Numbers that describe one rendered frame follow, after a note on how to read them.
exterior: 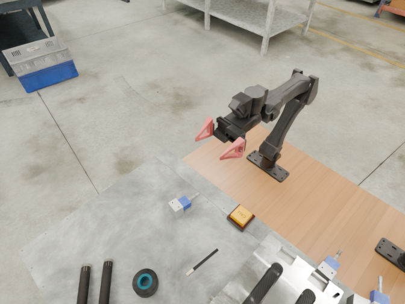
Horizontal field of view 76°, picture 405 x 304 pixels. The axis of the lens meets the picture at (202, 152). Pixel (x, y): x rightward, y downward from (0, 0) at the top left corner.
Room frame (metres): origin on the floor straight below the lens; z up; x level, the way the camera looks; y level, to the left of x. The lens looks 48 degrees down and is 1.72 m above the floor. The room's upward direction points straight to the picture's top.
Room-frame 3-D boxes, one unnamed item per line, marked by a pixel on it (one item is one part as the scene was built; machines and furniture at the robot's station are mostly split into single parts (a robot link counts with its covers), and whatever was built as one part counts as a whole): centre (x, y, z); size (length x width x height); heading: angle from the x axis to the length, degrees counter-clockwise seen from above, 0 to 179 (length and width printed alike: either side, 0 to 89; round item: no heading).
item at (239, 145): (0.49, -0.07, 1.20); 0.09 x 0.07 x 0.07; 133
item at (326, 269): (0.31, -0.43, 0.83); 0.13 x 0.05 x 0.05; 132
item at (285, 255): (0.31, -0.27, 0.87); 0.05 x 0.05 x 0.04; 46
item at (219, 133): (0.55, -0.02, 1.20); 0.09 x 0.07 x 0.07; 133
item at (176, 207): (0.55, 0.07, 0.83); 0.13 x 0.05 x 0.05; 128
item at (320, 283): (0.24, -0.35, 0.87); 0.05 x 0.05 x 0.04; 46
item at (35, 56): (2.79, 1.86, 0.28); 0.61 x 0.41 x 0.15; 128
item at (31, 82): (2.79, 1.86, 0.11); 0.61 x 0.41 x 0.22; 128
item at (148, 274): (0.25, 0.18, 0.82); 0.08 x 0.08 x 0.04
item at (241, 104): (0.57, -0.10, 1.26); 0.07 x 0.06 x 0.11; 43
